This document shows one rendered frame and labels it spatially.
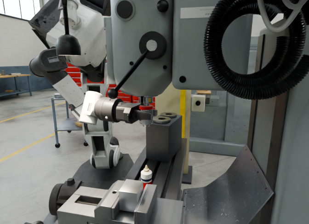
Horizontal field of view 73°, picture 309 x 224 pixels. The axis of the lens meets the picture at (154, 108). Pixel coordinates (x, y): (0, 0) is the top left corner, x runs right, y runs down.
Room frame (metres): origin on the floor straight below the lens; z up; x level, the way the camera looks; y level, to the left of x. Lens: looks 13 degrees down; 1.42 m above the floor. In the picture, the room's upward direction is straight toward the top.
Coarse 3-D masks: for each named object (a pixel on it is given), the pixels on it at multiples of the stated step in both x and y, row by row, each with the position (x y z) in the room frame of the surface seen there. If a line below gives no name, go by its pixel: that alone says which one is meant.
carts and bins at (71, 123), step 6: (54, 96) 3.34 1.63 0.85; (60, 96) 3.34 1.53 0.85; (66, 102) 3.98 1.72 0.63; (54, 108) 3.24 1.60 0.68; (66, 108) 3.98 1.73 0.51; (54, 114) 3.23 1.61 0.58; (54, 120) 3.22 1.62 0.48; (66, 120) 3.81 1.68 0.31; (72, 120) 3.81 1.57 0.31; (54, 126) 3.22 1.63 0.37; (60, 126) 3.41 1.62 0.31; (66, 126) 3.41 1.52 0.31; (72, 126) 3.41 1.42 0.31; (78, 126) 3.41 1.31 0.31; (84, 144) 3.29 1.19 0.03
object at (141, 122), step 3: (144, 111) 0.66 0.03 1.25; (147, 111) 0.66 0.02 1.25; (150, 111) 0.67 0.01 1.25; (141, 120) 0.67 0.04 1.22; (144, 120) 0.66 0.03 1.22; (147, 120) 0.66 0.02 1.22; (150, 120) 0.67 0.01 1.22; (141, 123) 0.67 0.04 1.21; (144, 123) 0.66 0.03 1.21; (147, 123) 0.66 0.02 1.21; (150, 123) 0.67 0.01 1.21
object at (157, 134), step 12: (156, 120) 0.96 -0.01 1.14; (168, 120) 0.96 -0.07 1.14; (180, 120) 1.08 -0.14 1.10; (156, 132) 0.94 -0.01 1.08; (168, 132) 0.91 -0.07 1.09; (180, 132) 1.09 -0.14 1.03; (156, 144) 0.94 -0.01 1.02; (168, 144) 0.91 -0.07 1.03; (180, 144) 1.09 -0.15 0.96; (156, 156) 0.94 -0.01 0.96; (168, 156) 0.91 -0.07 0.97
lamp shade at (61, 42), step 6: (60, 36) 0.66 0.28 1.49; (66, 36) 0.65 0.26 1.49; (72, 36) 0.66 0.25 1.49; (60, 42) 0.64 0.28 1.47; (66, 42) 0.64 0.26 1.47; (72, 42) 0.65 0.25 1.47; (78, 42) 0.67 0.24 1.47; (60, 48) 0.64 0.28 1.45; (66, 48) 0.64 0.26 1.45; (72, 48) 0.64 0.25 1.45; (78, 48) 0.66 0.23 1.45; (60, 54) 0.64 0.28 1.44; (66, 54) 0.64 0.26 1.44; (72, 54) 0.64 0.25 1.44; (78, 54) 0.66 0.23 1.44
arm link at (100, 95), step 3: (87, 93) 0.77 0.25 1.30; (90, 93) 0.77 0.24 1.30; (93, 93) 0.77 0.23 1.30; (96, 93) 0.77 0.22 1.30; (99, 93) 0.78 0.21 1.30; (90, 96) 0.76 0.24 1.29; (93, 96) 0.76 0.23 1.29; (96, 96) 0.77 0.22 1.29; (99, 96) 0.78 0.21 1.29; (102, 96) 0.79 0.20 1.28
